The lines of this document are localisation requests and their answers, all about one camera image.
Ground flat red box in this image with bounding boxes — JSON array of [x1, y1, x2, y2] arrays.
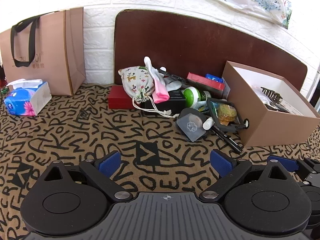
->
[[187, 72, 226, 99]]

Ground white sock with pink toe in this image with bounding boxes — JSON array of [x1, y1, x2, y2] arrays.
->
[[144, 57, 171, 103]]

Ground blue packet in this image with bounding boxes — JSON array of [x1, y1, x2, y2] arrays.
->
[[205, 74, 224, 83]]

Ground small red box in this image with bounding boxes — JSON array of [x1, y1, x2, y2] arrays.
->
[[108, 85, 137, 110]]

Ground black pen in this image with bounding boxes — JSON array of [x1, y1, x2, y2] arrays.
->
[[217, 129, 236, 146], [211, 126, 243, 153]]

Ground small white tube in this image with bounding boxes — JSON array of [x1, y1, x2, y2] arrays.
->
[[202, 117, 215, 130]]

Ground black charger box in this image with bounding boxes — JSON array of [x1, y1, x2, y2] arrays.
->
[[141, 90, 188, 117]]

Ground pink paper bag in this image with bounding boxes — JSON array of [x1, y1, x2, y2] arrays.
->
[[0, 7, 87, 97]]

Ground printed drawstring pouch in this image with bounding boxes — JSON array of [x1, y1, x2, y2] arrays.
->
[[118, 65, 179, 118]]

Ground brown wooden board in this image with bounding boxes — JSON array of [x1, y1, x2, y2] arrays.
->
[[114, 9, 308, 98]]

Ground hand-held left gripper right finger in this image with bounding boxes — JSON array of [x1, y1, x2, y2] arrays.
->
[[200, 149, 298, 203]]

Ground black rectangular clear frame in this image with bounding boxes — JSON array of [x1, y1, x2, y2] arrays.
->
[[206, 97, 250, 133]]

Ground bronze hair claw clip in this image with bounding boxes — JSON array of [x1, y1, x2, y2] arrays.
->
[[260, 87, 283, 103]]

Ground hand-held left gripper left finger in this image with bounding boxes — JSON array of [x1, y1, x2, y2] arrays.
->
[[44, 151, 133, 202]]

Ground pink brown cardboard box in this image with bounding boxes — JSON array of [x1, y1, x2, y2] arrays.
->
[[221, 60, 320, 147]]

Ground black hair clip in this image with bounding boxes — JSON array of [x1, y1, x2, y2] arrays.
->
[[264, 102, 292, 113]]

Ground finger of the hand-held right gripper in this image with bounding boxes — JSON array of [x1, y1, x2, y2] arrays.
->
[[267, 155, 320, 176]]

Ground green white bottle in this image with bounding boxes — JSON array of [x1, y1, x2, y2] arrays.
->
[[183, 87, 212, 109]]

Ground black flat case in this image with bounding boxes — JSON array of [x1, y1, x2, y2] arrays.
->
[[159, 69, 190, 84]]

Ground yellow snack packet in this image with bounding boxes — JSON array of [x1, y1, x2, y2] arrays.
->
[[215, 104, 238, 125]]

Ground dark grey round case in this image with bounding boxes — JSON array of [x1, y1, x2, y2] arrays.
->
[[179, 108, 209, 130]]

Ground blue pink tissue pack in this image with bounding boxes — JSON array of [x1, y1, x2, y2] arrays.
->
[[4, 78, 52, 116]]

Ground letter print desktop cloth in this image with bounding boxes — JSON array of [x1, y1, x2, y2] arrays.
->
[[0, 82, 320, 240]]

